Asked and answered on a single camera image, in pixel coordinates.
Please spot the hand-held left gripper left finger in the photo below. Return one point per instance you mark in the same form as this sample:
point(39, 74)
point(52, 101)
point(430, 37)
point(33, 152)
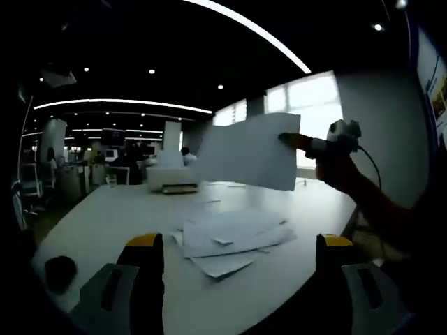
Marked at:
point(139, 279)

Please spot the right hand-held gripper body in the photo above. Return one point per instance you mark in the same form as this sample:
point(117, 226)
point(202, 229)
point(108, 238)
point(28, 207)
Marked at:
point(344, 136)

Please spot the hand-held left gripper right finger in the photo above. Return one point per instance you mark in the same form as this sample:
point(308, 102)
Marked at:
point(331, 286)

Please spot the white paper sheet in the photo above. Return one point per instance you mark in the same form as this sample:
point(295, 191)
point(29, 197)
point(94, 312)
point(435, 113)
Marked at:
point(251, 153)

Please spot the stack of white printing papers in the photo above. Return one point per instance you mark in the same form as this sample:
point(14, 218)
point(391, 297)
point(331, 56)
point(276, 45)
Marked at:
point(230, 237)

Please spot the person's right hand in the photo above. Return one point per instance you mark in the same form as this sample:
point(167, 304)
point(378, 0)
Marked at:
point(337, 171)

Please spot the white table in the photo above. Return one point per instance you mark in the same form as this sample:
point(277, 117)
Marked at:
point(122, 216)

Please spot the black computer mouse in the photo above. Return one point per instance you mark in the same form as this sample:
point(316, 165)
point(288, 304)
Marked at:
point(60, 274)

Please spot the clear drinking glass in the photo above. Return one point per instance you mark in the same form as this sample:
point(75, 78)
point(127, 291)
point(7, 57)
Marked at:
point(111, 181)

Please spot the white printer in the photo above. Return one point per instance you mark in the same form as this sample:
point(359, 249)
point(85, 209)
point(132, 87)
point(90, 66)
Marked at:
point(167, 176)

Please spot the blue and white wall poster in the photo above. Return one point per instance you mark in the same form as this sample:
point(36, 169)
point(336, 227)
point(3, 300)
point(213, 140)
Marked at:
point(433, 87)

